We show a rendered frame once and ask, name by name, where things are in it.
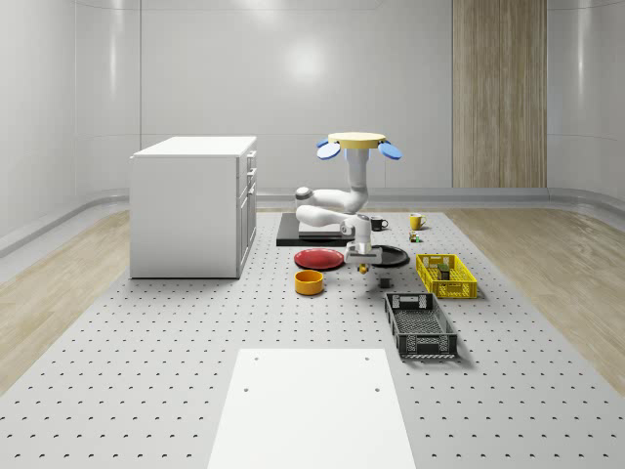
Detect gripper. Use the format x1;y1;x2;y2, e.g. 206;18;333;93
343;242;385;271

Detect black plate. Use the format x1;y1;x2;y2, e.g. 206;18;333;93
371;243;412;269

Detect red plate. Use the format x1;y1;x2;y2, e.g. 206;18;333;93
293;247;347;272

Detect yellow bowl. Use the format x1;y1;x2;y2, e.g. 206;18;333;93
293;269;325;297

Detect black stove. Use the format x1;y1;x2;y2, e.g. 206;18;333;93
275;211;358;248

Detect dark grey basket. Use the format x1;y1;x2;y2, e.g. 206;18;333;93
383;291;461;362

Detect yellow basket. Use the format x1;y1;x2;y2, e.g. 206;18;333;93
415;253;479;300

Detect white board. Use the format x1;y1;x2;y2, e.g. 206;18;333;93
206;347;418;469

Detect white cabinet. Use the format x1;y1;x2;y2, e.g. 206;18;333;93
129;135;259;280

